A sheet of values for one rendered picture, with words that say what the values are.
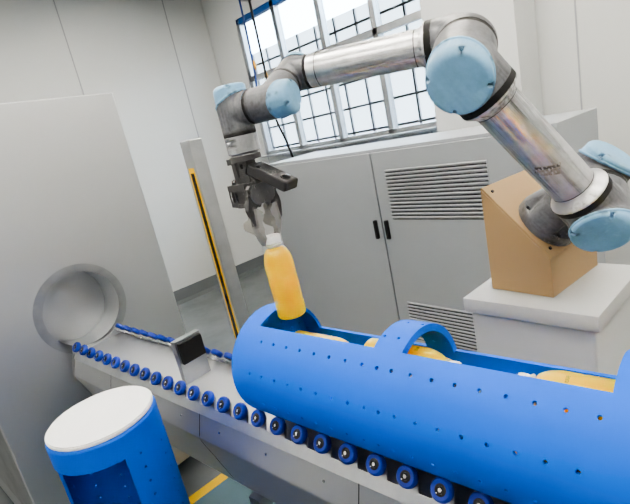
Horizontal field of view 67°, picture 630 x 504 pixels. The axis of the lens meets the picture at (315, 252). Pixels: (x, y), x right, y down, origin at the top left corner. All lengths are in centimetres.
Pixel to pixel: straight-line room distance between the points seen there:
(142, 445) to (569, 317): 108
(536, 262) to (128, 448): 111
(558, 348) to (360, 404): 52
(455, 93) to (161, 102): 517
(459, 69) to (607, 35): 277
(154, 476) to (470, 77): 121
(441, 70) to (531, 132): 20
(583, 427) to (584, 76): 305
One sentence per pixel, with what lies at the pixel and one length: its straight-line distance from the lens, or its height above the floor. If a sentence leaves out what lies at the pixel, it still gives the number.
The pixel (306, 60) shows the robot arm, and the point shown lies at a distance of 112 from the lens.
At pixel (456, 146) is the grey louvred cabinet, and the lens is 259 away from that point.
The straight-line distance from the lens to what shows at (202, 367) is 171.
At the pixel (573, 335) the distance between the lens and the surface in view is 123.
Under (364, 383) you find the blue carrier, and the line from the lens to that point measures 94.
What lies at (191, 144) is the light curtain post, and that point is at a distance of 183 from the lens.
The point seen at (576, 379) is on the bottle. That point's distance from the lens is 87.
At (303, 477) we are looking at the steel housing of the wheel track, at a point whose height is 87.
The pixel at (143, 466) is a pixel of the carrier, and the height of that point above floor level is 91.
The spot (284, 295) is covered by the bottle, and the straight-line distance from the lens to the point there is 113.
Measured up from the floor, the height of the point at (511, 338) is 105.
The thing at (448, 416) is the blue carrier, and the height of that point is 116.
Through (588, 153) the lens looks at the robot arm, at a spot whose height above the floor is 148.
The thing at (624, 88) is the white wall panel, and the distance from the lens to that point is 360.
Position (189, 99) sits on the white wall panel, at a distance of 606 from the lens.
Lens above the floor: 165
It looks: 15 degrees down
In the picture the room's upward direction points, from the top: 12 degrees counter-clockwise
